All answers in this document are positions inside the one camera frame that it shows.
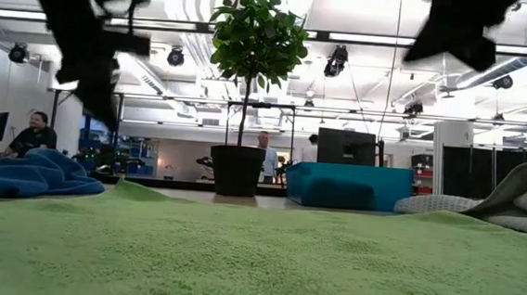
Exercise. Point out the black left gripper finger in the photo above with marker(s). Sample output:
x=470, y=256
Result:
x=101, y=101

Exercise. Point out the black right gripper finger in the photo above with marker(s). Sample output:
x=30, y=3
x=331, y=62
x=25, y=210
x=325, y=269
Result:
x=431, y=45

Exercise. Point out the blue microfiber towel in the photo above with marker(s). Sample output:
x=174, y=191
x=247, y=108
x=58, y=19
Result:
x=34, y=173

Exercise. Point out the teal plastic bin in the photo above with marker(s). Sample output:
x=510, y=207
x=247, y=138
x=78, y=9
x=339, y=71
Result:
x=349, y=186

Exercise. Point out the green microfiber towel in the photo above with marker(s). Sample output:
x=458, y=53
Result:
x=255, y=258

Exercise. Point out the grey microfiber towel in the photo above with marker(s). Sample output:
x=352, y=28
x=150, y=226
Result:
x=520, y=193

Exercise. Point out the black ceiling spotlight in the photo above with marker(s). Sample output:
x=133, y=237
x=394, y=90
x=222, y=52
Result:
x=175, y=57
x=503, y=82
x=413, y=109
x=19, y=53
x=335, y=62

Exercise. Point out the blue shelving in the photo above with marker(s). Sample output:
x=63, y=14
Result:
x=142, y=157

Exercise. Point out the seated person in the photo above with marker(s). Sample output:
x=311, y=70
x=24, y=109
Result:
x=36, y=138

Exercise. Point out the white pillar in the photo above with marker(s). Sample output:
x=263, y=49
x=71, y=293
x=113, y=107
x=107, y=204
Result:
x=453, y=133

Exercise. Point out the red storage shelf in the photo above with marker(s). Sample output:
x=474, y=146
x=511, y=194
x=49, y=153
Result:
x=422, y=172

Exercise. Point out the black partition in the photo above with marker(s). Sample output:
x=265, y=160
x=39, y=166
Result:
x=466, y=171

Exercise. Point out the large black monitor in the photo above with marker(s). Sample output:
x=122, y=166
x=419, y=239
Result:
x=347, y=146

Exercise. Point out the green potted plant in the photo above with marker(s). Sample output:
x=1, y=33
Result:
x=236, y=171

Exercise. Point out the black background rig frame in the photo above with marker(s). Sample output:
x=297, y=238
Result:
x=262, y=105

